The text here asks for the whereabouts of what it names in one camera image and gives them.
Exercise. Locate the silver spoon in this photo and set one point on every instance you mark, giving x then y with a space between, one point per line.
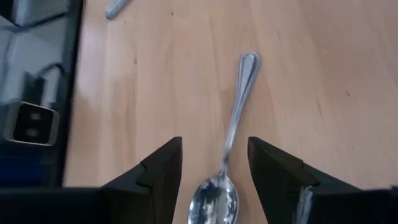
214 202

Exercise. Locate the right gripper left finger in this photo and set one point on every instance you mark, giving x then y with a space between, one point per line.
155 193

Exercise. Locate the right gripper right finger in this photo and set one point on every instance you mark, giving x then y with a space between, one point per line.
276 186

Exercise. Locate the silver table knife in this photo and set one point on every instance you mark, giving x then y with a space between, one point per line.
115 9

